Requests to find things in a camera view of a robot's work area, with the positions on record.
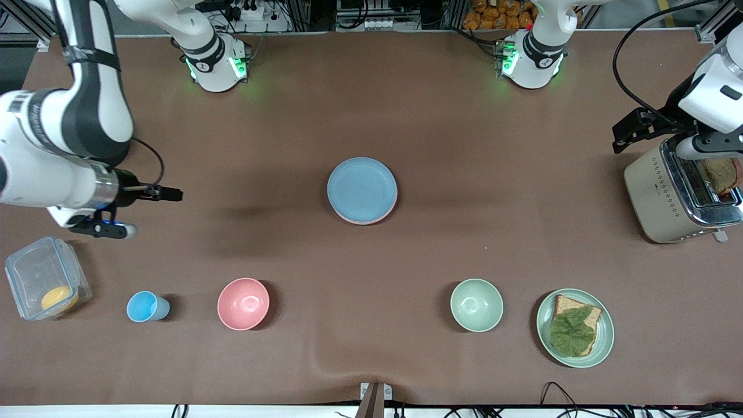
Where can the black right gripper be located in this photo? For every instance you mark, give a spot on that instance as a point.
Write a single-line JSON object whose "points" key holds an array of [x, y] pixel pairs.
{"points": [[126, 191]]}

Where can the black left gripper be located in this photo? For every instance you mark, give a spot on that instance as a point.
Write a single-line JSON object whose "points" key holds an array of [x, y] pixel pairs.
{"points": [[668, 118]]}

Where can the blue plate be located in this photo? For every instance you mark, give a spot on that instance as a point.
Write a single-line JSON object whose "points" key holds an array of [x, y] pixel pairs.
{"points": [[362, 188]]}

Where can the pink plate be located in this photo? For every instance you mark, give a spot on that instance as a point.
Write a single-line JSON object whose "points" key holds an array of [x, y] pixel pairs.
{"points": [[363, 223]]}

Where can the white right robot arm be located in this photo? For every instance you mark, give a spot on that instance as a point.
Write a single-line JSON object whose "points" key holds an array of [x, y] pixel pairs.
{"points": [[87, 116]]}

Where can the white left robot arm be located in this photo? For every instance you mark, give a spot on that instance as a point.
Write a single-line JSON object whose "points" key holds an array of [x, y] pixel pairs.
{"points": [[537, 52]]}

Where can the beige chrome toaster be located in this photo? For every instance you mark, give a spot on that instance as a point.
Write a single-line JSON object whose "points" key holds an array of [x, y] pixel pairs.
{"points": [[650, 197]]}

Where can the brown toast slice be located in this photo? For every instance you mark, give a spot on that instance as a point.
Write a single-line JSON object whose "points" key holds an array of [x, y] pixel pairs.
{"points": [[722, 174]]}

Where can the blue cup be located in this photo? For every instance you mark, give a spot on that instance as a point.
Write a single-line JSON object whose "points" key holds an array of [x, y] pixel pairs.
{"points": [[145, 306]]}

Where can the pink bowl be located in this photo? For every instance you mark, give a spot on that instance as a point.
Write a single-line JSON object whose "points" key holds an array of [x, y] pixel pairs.
{"points": [[243, 303]]}

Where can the yellow round food piece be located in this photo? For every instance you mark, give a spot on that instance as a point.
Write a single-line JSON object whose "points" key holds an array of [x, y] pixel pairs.
{"points": [[59, 299]]}

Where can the clear plastic container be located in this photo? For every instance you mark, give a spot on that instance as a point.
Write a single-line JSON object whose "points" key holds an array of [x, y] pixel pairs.
{"points": [[35, 273]]}

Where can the bag of orange buns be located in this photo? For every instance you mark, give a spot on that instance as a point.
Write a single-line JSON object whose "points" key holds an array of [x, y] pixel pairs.
{"points": [[499, 14]]}

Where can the brown bread slice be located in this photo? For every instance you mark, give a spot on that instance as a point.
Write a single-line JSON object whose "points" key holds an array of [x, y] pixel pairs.
{"points": [[592, 316]]}

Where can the white power strip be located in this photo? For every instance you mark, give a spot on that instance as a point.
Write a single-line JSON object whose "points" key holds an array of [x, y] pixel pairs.
{"points": [[251, 11]]}

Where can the green plate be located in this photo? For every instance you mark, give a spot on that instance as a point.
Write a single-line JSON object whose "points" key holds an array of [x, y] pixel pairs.
{"points": [[603, 339]]}

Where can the green lettuce leaf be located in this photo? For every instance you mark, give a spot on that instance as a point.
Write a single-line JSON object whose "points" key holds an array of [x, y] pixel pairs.
{"points": [[572, 334]]}

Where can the green bowl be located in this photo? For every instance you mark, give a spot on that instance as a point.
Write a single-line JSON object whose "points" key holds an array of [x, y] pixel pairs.
{"points": [[476, 305]]}

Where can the aluminium frame profile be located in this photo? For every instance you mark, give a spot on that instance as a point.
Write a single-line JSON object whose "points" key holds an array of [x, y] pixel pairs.
{"points": [[26, 20], [720, 23]]}

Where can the grey metal camera bracket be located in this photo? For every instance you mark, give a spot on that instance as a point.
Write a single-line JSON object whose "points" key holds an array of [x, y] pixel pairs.
{"points": [[374, 397]]}

